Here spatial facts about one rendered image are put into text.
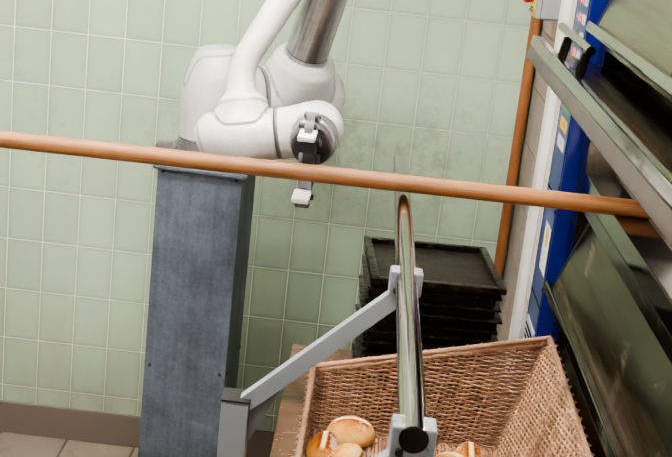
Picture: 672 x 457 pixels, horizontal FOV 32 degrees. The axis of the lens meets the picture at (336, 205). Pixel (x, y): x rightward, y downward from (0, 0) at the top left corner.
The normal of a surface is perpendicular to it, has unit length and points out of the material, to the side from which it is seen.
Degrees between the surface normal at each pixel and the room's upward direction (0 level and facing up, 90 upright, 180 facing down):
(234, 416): 90
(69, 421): 90
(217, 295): 90
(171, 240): 90
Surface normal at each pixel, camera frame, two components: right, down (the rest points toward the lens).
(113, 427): -0.04, 0.26
